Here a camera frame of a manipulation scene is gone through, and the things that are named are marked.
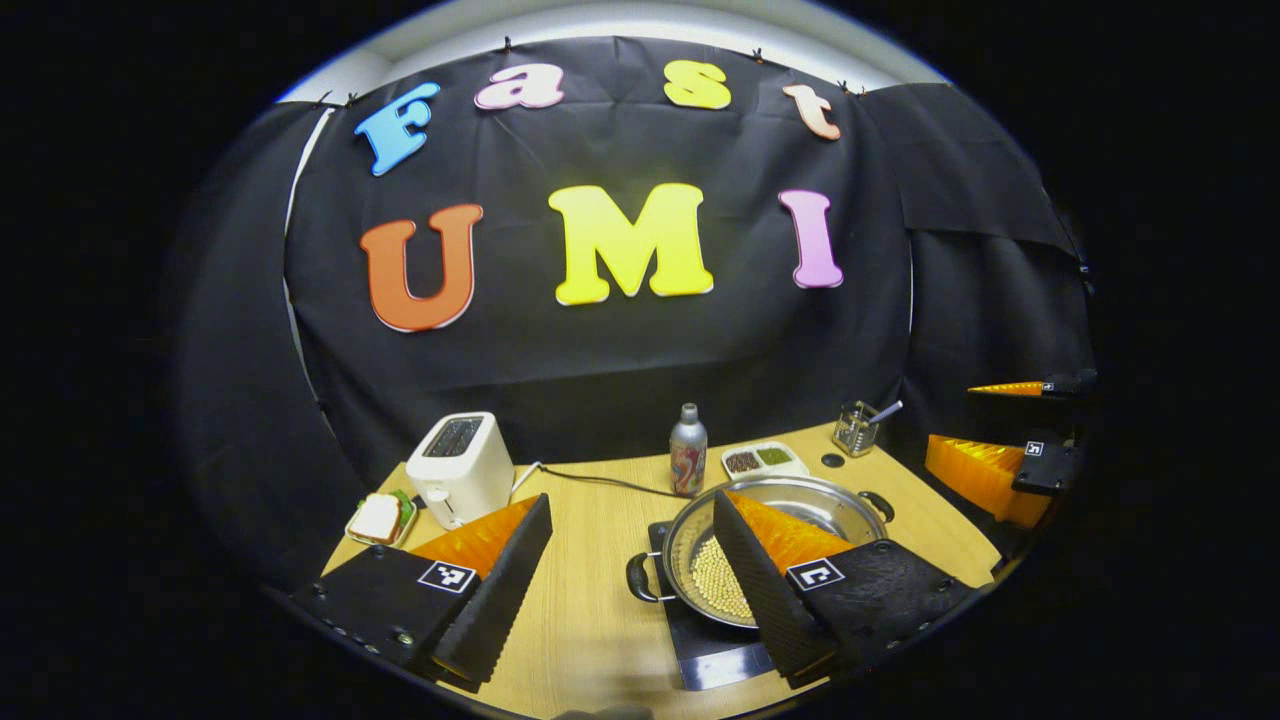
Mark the silver drink bottle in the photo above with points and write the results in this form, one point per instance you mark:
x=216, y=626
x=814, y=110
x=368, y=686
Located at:
x=688, y=455

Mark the pile of soybeans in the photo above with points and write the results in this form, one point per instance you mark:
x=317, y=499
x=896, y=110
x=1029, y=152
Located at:
x=720, y=585

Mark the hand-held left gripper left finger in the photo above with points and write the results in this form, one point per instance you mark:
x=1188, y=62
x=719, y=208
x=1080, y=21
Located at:
x=505, y=590

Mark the pale green plate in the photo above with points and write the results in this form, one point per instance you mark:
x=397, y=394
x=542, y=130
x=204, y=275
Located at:
x=405, y=525

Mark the white divided bean tray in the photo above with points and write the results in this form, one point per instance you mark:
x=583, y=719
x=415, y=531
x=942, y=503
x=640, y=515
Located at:
x=790, y=468

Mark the sandwich with lettuce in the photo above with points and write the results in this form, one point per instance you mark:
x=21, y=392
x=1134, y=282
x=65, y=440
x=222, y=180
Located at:
x=375, y=518

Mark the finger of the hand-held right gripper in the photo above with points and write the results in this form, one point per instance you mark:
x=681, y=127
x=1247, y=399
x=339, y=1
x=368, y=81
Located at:
x=1070, y=383
x=985, y=475

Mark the metal spoon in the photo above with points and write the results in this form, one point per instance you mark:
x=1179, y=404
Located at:
x=888, y=411

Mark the stainless steel pot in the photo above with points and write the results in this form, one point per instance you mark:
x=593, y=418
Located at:
x=820, y=505

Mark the white toaster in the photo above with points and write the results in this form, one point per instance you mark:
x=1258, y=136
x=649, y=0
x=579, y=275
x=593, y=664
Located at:
x=460, y=475

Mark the black induction cooktop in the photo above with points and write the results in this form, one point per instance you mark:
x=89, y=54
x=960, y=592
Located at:
x=715, y=655

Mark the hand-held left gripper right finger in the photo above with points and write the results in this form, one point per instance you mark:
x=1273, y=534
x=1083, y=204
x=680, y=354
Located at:
x=755, y=600

